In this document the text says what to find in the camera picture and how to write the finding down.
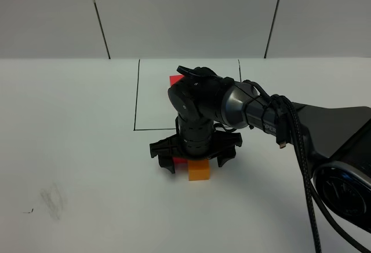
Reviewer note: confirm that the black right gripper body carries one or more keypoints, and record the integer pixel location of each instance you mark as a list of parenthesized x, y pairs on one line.
[(197, 140)]

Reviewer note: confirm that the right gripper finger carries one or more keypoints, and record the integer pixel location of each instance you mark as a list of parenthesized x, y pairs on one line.
[(226, 155), (167, 163)]

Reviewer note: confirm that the orange cube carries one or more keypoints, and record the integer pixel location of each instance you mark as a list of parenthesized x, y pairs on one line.
[(198, 170)]

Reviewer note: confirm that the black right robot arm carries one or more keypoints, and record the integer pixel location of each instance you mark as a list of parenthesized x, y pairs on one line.
[(211, 110)]

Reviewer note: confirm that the red template cube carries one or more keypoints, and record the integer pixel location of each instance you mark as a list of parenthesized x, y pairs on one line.
[(174, 79)]

